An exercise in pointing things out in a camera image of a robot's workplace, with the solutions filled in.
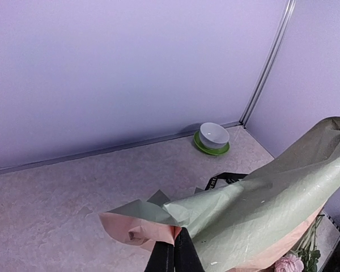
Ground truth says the pink rose stem bunch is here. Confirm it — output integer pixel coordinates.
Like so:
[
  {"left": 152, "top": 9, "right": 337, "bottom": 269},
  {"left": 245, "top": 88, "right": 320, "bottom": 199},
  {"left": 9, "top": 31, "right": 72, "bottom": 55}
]
[{"left": 272, "top": 214, "right": 324, "bottom": 272}]

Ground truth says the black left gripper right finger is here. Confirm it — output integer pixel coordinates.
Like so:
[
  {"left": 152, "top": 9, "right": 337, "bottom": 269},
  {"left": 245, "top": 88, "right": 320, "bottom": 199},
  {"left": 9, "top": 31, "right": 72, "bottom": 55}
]
[{"left": 174, "top": 228, "right": 205, "bottom": 272}]

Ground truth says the black printed ribbon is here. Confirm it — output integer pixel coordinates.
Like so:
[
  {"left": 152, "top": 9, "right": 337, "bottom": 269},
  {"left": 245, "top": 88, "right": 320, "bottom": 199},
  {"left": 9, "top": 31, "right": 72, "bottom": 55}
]
[{"left": 205, "top": 172, "right": 248, "bottom": 190}]

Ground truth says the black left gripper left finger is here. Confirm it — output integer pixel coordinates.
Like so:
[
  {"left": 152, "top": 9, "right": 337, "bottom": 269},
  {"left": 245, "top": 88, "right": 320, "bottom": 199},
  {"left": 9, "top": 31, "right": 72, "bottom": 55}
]
[{"left": 144, "top": 241, "right": 174, "bottom": 272}]

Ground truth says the green plate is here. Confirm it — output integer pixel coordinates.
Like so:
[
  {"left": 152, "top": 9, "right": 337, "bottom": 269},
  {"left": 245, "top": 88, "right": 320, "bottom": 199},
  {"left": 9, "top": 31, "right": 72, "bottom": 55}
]
[{"left": 193, "top": 131, "right": 230, "bottom": 156}]

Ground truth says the aluminium frame post right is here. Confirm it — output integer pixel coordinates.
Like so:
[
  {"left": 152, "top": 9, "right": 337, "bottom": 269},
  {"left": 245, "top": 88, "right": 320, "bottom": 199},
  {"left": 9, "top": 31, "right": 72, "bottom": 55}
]
[{"left": 239, "top": 0, "right": 297, "bottom": 128}]

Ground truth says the white ceramic bowl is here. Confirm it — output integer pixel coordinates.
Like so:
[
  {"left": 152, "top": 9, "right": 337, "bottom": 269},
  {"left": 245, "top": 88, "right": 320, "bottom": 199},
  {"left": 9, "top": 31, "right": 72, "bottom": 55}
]
[{"left": 199, "top": 122, "right": 230, "bottom": 149}]

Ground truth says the green pink wrapping paper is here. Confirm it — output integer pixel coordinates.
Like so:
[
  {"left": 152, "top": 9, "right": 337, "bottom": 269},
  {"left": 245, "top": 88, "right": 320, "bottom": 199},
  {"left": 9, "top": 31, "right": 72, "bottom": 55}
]
[{"left": 99, "top": 117, "right": 340, "bottom": 271}]

